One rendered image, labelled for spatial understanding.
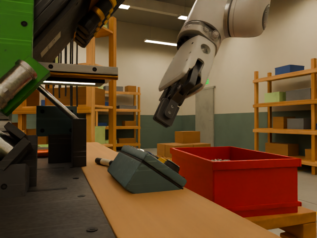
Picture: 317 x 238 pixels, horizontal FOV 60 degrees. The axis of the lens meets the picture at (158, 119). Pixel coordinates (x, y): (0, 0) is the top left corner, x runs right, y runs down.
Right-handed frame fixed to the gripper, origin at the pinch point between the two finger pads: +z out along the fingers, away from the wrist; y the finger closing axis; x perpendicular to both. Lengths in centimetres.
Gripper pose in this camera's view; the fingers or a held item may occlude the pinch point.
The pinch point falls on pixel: (166, 113)
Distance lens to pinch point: 47.3
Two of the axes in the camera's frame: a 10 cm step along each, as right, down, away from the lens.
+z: -3.8, 8.3, -4.1
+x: -8.0, -5.2, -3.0
